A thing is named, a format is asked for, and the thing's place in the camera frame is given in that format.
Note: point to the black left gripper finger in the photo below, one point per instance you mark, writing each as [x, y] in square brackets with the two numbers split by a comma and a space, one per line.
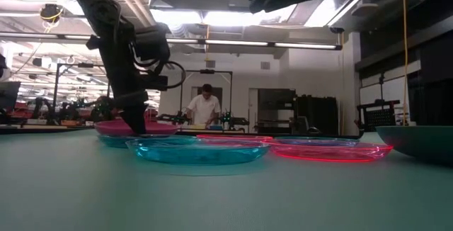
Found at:
[143, 115]
[132, 121]

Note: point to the opaque pink plate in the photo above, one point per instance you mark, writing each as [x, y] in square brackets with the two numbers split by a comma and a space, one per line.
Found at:
[163, 128]

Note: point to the small clear blue plate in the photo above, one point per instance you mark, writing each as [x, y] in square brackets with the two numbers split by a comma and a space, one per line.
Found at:
[113, 141]

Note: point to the large clear blue plate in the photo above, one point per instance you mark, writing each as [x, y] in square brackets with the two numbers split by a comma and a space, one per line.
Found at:
[198, 154]

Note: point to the large clear pink plate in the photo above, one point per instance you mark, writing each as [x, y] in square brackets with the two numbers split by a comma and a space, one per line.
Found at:
[329, 153]

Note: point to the background black robot arm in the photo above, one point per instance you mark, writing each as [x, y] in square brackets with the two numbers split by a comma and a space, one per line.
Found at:
[173, 118]
[233, 120]

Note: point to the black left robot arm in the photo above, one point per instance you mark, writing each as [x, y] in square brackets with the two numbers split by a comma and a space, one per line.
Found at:
[92, 0]

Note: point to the long ceiling light bar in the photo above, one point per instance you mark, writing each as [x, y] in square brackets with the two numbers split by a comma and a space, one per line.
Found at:
[233, 42]

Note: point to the person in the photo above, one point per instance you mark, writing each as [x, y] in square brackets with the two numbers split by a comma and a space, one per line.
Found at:
[203, 108]

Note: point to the green table mat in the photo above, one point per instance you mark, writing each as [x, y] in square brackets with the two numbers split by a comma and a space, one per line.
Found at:
[106, 195]

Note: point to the small clear pink plate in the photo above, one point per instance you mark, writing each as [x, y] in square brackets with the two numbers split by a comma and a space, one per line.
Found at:
[233, 137]

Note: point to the dark monitor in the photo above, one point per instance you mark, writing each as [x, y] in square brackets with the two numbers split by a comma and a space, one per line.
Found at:
[8, 94]

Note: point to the dark shelf unit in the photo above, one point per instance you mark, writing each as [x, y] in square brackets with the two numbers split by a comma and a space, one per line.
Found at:
[276, 100]

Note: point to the black cabinet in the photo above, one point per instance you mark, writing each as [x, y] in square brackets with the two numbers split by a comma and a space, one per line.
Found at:
[318, 114]

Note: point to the black cart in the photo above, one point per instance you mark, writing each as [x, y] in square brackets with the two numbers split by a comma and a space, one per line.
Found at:
[380, 117]

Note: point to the dark teal bowl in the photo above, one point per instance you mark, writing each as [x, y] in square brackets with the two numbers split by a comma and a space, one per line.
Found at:
[417, 142]

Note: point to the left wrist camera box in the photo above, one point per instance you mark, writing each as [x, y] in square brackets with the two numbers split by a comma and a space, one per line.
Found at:
[152, 43]

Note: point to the black gantry frame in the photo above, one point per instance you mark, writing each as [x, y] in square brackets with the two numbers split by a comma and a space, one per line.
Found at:
[56, 93]
[207, 71]

